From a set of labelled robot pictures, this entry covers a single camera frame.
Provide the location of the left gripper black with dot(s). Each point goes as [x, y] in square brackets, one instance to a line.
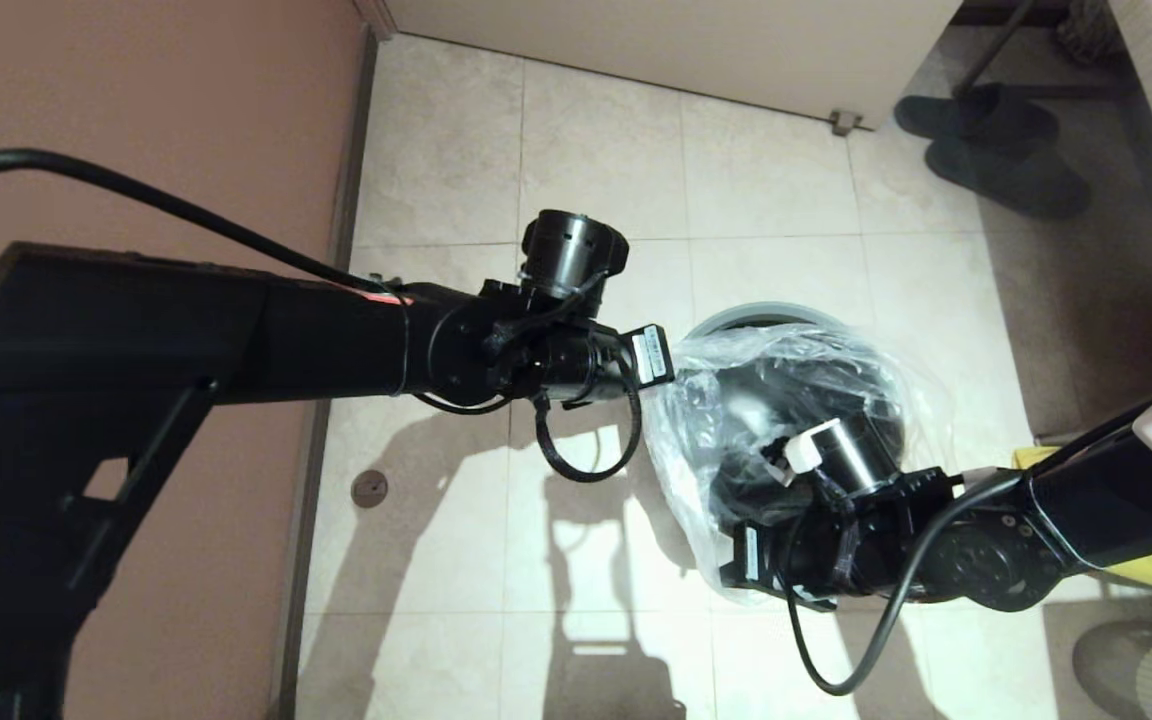
[596, 365]

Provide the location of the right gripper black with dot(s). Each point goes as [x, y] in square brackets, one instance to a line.
[796, 560]

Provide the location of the clear plastic trash bag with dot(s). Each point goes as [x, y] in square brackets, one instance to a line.
[676, 450]

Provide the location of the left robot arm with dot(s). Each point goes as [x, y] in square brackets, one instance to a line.
[136, 350]

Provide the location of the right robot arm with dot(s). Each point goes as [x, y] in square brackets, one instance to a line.
[1086, 510]

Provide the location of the grey round trash bin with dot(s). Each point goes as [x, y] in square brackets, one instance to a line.
[766, 312]

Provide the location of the round metal floor plug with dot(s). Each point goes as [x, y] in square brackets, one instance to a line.
[369, 489]

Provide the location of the white door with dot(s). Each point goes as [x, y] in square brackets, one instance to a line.
[686, 40]

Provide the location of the metal door stop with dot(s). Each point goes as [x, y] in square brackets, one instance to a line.
[844, 124]

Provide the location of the black slipper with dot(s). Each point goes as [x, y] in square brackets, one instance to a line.
[1016, 180]
[976, 118]

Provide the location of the dark slanted pole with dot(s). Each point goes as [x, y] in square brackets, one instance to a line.
[996, 45]

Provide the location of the dark mop head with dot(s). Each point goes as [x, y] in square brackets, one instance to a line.
[1086, 30]

